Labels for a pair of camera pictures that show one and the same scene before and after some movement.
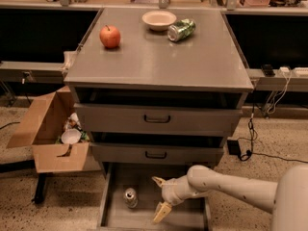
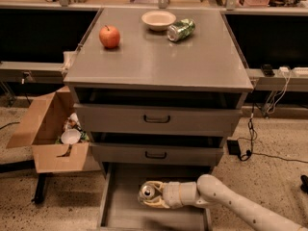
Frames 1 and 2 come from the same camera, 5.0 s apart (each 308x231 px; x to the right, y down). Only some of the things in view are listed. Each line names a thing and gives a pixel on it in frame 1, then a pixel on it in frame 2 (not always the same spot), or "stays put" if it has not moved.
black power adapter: [234, 147] stays put
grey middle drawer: [158, 152] stays put
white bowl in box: [70, 136] stays put
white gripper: [169, 192] → [172, 194]
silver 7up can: [131, 197] → [146, 192]
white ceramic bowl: [160, 19] stays put
